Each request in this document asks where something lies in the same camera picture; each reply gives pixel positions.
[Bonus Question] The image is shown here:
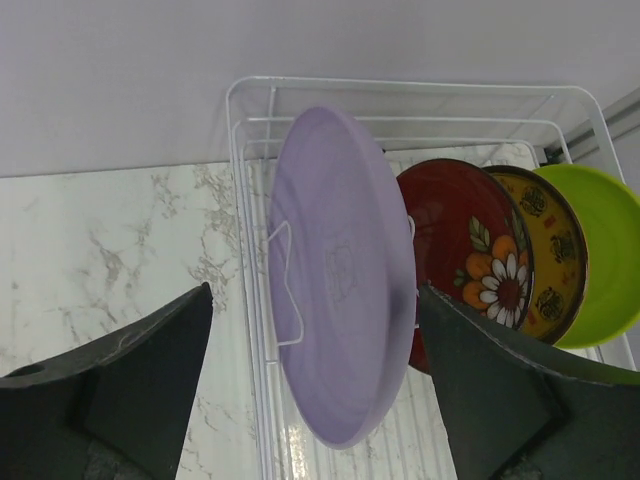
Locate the red floral plate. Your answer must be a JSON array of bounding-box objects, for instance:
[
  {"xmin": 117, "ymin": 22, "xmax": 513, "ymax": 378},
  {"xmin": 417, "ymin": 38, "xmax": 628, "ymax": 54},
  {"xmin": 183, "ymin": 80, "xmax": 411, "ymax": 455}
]
[{"xmin": 395, "ymin": 158, "xmax": 536, "ymax": 374}]

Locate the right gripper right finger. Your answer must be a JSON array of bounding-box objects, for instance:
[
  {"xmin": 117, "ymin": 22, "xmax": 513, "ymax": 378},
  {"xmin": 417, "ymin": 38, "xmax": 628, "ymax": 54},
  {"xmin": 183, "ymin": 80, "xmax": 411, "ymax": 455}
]
[{"xmin": 418, "ymin": 284, "xmax": 639, "ymax": 479}]

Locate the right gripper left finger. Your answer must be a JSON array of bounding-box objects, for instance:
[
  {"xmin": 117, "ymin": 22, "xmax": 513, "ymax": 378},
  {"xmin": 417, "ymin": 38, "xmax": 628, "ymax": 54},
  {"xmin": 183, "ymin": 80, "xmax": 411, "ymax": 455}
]
[{"xmin": 1, "ymin": 283, "xmax": 213, "ymax": 479}]

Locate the yellow brown patterned plate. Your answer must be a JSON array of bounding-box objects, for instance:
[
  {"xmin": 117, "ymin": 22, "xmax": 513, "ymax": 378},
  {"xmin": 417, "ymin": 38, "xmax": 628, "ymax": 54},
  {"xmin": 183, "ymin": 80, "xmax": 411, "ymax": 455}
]
[{"xmin": 487, "ymin": 166, "xmax": 588, "ymax": 344}]

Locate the lime green plate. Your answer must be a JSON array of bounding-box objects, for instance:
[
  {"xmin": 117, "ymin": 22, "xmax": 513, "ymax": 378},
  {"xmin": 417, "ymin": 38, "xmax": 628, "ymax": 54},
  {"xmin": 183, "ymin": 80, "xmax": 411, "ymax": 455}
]
[{"xmin": 535, "ymin": 164, "xmax": 639, "ymax": 349}]

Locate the purple plastic plate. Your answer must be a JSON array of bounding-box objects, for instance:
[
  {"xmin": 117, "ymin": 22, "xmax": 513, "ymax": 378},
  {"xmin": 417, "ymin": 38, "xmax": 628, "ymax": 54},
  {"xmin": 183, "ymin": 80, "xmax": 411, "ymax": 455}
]
[{"xmin": 267, "ymin": 106, "xmax": 417, "ymax": 450}]

